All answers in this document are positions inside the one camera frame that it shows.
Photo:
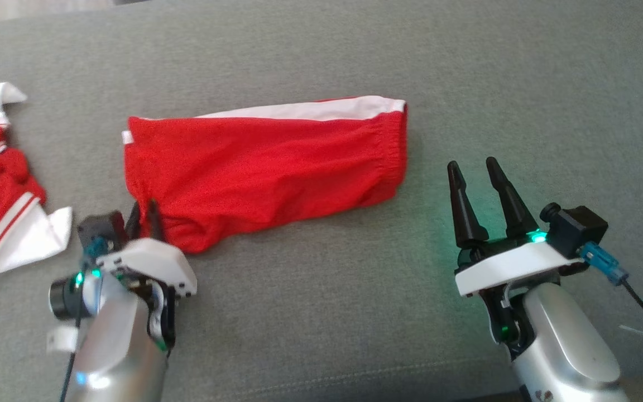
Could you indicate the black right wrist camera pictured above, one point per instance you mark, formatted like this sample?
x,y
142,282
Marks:
x,y
575,229

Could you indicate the teal left camera connector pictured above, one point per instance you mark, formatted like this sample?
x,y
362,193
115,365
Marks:
x,y
97,248

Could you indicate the grey sofa seat cushion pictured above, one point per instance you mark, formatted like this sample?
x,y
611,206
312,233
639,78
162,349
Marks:
x,y
321,312

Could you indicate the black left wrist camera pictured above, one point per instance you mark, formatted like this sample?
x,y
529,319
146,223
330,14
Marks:
x,y
104,229

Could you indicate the blue right camera connector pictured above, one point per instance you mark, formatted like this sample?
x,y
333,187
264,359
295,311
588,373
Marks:
x,y
606,263

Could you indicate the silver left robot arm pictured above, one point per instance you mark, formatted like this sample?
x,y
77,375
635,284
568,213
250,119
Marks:
x,y
115,346

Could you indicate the red shorts with white stripe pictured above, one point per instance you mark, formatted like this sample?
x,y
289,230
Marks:
x,y
265,167

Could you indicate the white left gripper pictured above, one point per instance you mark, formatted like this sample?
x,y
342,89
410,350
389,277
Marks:
x,y
154,262

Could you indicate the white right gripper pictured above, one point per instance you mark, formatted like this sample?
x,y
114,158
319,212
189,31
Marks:
x,y
517,265

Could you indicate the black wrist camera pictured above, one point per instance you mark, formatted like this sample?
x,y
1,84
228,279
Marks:
x,y
104,229
575,229

